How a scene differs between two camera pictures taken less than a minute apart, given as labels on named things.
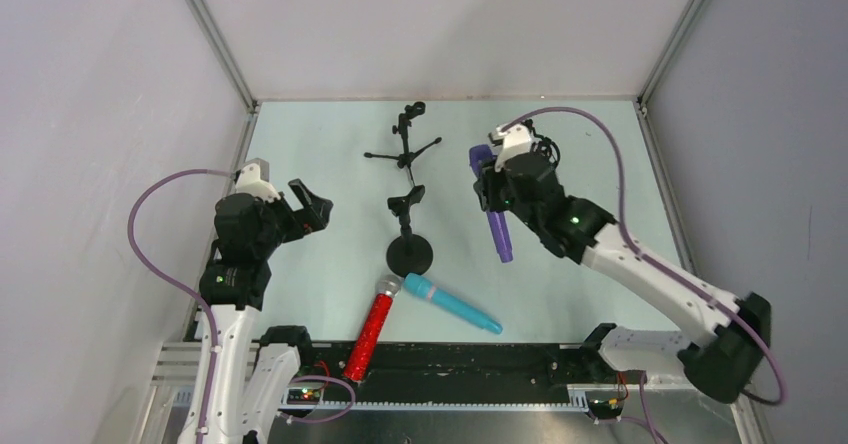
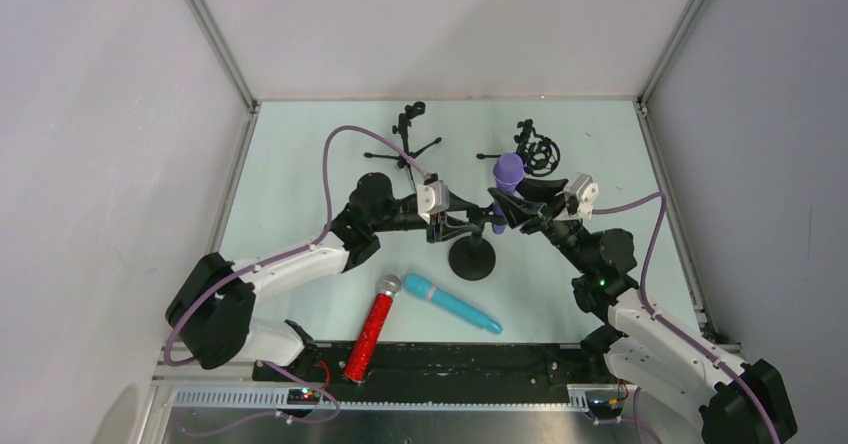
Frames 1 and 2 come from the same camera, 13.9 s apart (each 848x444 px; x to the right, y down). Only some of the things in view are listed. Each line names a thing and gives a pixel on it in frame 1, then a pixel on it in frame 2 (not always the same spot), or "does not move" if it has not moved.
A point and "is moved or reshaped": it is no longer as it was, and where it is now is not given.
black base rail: [457, 366] does not move
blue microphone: [440, 296] does not move
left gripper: [295, 214] to [438, 219]
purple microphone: [480, 155] is moved or reshaped
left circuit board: [302, 396] does not move
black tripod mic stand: [414, 110] does not move
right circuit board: [611, 405] does not move
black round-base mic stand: [408, 253] to [473, 257]
